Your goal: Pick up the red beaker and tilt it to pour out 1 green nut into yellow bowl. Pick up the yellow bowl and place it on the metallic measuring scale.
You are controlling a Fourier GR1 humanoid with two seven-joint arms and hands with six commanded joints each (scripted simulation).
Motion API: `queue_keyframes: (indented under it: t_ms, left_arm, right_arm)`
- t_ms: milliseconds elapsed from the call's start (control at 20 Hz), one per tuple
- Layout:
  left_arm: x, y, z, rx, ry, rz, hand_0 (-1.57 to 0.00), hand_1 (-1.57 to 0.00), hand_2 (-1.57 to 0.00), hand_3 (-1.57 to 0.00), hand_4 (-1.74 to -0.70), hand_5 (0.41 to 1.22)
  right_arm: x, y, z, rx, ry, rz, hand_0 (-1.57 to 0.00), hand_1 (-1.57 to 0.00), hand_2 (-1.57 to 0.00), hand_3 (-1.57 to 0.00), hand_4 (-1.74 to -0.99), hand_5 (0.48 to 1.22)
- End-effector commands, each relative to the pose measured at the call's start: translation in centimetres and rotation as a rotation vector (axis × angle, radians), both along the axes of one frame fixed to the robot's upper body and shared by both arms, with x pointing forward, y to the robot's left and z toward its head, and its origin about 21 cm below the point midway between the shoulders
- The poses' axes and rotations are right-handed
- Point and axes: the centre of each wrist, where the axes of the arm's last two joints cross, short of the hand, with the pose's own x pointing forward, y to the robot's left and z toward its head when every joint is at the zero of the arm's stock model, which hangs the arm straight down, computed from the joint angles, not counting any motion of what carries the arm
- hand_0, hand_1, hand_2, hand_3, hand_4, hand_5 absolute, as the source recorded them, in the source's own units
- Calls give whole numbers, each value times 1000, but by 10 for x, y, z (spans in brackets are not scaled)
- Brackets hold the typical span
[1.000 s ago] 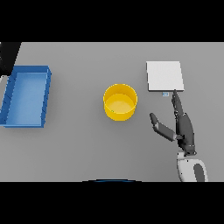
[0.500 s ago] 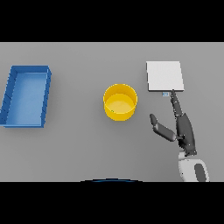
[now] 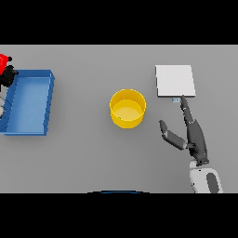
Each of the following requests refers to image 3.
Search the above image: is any yellow bowl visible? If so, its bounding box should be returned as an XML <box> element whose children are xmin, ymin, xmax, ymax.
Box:
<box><xmin>109</xmin><ymin>88</ymin><xmax>147</xmax><ymax>129</ymax></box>

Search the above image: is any red beaker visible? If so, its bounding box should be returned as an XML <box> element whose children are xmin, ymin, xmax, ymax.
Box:
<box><xmin>0</xmin><ymin>53</ymin><xmax>10</xmax><ymax>76</ymax></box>

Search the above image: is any right dark grey robot hand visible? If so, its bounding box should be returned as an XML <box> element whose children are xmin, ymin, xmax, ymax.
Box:
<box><xmin>158</xmin><ymin>95</ymin><xmax>210</xmax><ymax>167</ymax></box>

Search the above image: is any left dark grey robot hand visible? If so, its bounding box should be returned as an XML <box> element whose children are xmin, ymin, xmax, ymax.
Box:
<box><xmin>0</xmin><ymin>56</ymin><xmax>20</xmax><ymax>93</ymax></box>

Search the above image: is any pale square scale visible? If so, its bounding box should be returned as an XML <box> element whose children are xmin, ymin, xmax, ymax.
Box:
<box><xmin>154</xmin><ymin>64</ymin><xmax>197</xmax><ymax>103</ymax></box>

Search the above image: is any blue tray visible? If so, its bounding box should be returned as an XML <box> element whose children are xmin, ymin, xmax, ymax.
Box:
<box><xmin>0</xmin><ymin>69</ymin><xmax>56</xmax><ymax>137</ymax></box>

